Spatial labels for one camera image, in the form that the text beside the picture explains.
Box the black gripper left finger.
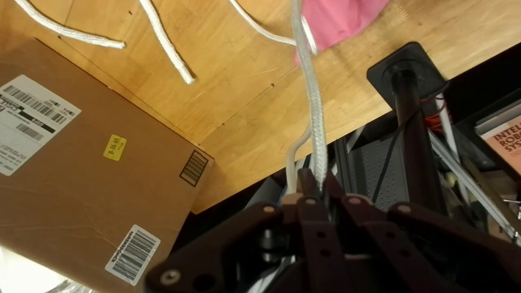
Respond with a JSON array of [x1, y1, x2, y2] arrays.
[[145, 167, 334, 293]]

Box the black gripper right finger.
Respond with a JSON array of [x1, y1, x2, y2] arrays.
[[324, 172, 521, 293]]

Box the white rope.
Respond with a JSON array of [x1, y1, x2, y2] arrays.
[[15, 0, 331, 209]]

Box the black stand pole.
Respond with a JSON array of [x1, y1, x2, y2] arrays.
[[365, 40, 453, 217]]

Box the silver metal pole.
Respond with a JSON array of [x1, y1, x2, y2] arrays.
[[429, 128, 521, 245]]

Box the orange booklet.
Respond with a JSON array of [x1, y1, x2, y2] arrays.
[[474, 99, 521, 177]]

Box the pink cloth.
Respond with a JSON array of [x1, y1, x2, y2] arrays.
[[295, 0, 393, 63]]

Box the cardboard box with labels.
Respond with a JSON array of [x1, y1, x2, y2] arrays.
[[0, 37, 217, 293]]

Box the white packing material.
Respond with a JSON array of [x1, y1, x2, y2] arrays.
[[0, 242, 91, 293]]

